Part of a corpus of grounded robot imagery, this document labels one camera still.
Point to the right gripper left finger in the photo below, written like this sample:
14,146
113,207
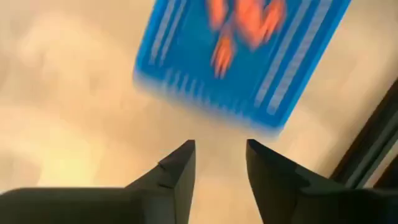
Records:
93,205

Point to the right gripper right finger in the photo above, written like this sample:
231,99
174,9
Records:
311,202

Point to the blue plastic basket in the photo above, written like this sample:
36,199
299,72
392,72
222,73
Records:
192,77

